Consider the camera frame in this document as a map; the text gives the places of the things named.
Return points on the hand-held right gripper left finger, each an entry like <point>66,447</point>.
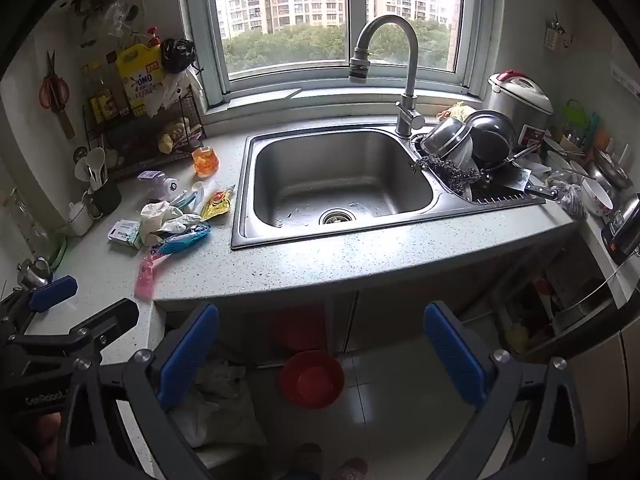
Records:
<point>187,355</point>

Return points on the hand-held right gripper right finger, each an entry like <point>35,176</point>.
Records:
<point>455,355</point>

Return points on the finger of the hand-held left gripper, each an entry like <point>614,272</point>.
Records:
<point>52,292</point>
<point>105,319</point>

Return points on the red plastic bin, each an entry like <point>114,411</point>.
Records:
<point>310,385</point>

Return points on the person's left hand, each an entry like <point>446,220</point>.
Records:
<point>47,435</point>

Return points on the small steel kettle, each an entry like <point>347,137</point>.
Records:
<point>32,274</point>

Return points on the light green board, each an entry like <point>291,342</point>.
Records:
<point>60,255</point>

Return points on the white woven sacks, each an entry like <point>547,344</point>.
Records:
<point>225,400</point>

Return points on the pink packet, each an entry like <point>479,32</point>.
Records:
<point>145,276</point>

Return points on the grey cabinet door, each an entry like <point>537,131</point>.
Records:
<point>405,310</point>
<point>250,322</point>

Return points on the white cup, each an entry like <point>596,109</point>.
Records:
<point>80,220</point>

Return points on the green white small box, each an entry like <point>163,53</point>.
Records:
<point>122,232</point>

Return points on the dark green pot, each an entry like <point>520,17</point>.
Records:
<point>106,199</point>

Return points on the blue packet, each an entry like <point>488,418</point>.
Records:
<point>182,244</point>

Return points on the crumpled white plastic wrapper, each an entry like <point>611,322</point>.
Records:
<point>157,217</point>

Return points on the pink slipper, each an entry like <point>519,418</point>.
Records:
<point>352,470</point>
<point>307,460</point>

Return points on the yellow sauce packet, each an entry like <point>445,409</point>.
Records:
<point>218,203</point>

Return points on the white plastic spoon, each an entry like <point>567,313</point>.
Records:
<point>198,191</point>

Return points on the kitchen cleaver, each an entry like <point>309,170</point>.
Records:
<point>515,180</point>

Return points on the steel wool scrubber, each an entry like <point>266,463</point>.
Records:
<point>447,170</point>

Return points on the orange translucent packet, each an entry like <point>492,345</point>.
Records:
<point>205,161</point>

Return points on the clear plastic bag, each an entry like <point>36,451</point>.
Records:
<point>570,200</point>

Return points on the yellow sponge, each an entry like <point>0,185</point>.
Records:
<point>172,136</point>

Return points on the dark sauce bottle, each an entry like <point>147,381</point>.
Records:
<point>102,97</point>

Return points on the stainless steel sink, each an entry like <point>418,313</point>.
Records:
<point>340,180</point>

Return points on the black induction cooker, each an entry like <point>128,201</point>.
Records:
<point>624,230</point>

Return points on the white bowl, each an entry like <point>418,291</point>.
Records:
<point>597,199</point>

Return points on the stainless steel pot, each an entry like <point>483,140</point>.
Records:
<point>447,137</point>

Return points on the black wok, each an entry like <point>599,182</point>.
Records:
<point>492,137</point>

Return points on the yellow detergent jug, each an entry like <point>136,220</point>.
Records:
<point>140,80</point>

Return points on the white hanging plastic bag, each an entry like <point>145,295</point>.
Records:
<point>175,91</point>

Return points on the yellow cloth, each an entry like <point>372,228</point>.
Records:
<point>457,111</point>

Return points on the steel kitchen faucet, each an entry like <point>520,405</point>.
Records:
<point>411,105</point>

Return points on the white rice cooker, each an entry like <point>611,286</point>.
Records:
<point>520,100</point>

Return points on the black plastic bag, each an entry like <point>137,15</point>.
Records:
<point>177,55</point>

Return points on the wall chopstick holder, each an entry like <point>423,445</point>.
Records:
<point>554,37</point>

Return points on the window with grey frame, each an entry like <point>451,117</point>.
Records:
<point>357,10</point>

